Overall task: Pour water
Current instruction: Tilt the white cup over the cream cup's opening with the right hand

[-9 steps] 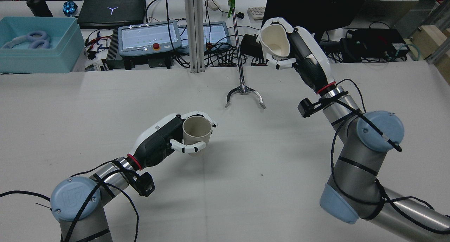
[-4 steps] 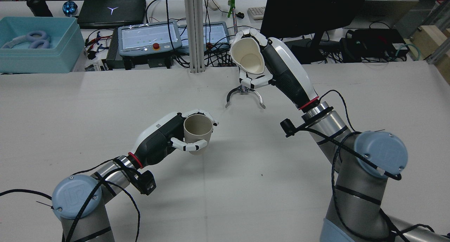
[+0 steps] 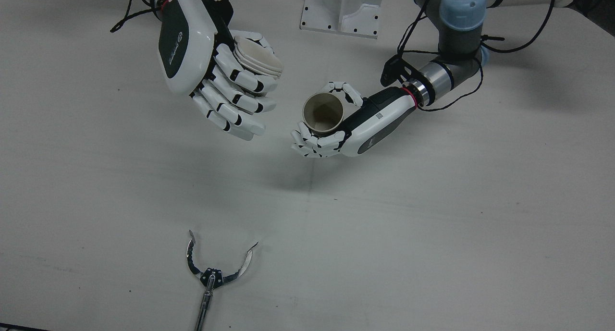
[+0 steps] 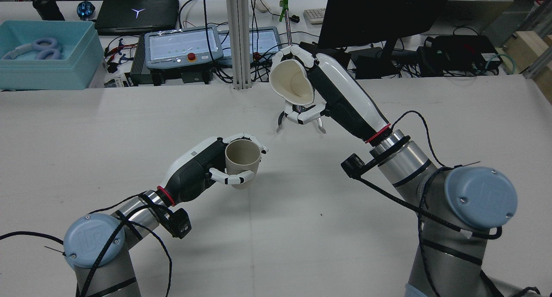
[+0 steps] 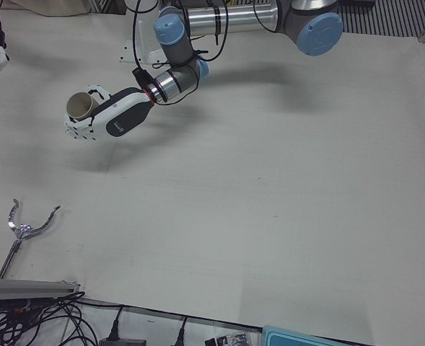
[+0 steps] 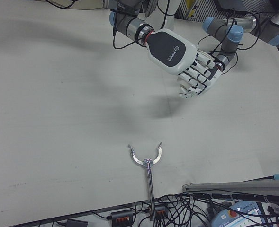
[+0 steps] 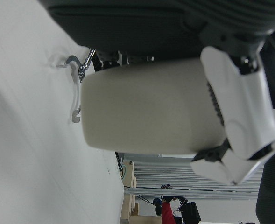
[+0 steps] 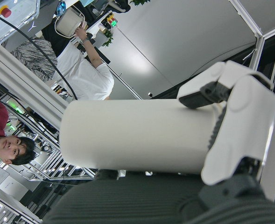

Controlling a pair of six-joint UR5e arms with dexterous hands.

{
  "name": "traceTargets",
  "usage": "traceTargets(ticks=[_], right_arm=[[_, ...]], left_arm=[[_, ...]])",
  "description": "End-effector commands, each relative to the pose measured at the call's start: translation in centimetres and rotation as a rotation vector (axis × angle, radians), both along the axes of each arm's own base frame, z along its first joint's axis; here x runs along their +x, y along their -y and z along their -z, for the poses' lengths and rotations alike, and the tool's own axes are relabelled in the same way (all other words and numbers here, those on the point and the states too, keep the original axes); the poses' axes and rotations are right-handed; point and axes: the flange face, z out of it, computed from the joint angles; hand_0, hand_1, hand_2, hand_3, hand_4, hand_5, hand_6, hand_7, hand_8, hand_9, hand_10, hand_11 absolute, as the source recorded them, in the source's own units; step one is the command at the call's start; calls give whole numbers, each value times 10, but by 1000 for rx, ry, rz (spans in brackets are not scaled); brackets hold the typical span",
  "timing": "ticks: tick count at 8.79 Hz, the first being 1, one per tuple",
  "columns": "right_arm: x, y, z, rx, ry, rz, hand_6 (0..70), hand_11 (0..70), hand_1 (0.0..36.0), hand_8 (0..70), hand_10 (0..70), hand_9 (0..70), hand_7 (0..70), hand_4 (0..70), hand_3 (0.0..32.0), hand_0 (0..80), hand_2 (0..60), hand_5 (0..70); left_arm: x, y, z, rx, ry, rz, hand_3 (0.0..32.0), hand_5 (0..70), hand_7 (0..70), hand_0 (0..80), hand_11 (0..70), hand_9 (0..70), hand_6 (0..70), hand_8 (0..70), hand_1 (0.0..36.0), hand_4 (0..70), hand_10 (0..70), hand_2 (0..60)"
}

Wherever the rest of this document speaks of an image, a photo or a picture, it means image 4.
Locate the grey board panel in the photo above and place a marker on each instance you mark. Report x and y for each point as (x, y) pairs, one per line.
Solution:
(478, 14)

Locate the light blue plastic box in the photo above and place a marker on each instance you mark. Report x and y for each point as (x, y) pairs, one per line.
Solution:
(51, 73)

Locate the black power brick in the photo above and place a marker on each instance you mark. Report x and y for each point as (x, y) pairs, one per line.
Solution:
(375, 66)

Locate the wooden block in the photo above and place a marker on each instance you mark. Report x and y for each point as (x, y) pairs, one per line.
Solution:
(528, 51)

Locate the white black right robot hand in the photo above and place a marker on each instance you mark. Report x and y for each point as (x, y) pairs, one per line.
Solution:
(345, 98)

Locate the black monitor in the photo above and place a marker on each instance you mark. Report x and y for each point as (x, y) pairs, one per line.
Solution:
(379, 12)

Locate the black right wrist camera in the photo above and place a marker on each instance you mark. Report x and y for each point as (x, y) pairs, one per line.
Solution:
(353, 165)

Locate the black laptop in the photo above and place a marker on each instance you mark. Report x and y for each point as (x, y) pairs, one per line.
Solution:
(138, 14)

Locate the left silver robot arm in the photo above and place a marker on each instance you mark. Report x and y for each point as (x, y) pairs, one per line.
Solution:
(92, 241)

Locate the blue glass ball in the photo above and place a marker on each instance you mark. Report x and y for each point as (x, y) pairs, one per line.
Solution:
(85, 10)

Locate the grey teach pendant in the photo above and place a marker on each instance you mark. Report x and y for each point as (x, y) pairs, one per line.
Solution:
(181, 47)
(263, 40)

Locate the black electronics box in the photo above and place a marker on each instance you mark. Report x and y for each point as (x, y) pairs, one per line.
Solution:
(461, 51)

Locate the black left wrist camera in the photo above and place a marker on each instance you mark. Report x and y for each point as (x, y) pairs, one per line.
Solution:
(181, 223)

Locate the metal reacher grabber tool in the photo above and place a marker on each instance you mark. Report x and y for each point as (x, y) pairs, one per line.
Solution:
(285, 12)

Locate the lilac headphones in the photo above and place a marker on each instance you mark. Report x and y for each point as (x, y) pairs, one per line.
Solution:
(43, 49)

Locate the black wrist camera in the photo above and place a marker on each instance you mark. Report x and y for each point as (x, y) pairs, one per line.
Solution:
(353, 165)
(181, 223)

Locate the white keyboard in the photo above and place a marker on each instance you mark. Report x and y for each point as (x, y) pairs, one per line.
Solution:
(315, 16)

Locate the beige plastic cup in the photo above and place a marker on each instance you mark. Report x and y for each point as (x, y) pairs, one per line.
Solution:
(242, 159)

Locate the black ribbed power supply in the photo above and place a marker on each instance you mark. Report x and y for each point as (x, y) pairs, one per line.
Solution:
(138, 60)

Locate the black white printed card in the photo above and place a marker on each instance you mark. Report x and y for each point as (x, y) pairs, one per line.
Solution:
(117, 81)

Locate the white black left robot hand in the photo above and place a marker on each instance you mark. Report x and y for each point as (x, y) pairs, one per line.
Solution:
(194, 172)

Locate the black cylindrical canister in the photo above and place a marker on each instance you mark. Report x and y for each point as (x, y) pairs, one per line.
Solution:
(47, 8)

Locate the aluminium frame rail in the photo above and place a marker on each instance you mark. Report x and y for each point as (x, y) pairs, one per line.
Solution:
(539, 60)

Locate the white paper cup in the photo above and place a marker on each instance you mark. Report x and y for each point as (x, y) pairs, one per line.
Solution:
(291, 83)

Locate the small black box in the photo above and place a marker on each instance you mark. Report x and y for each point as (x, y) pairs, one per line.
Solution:
(196, 76)

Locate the red black clip leads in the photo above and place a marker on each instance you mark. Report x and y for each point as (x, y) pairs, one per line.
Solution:
(116, 51)

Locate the aluminium extrusion post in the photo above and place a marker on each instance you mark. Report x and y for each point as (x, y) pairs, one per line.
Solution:
(239, 38)

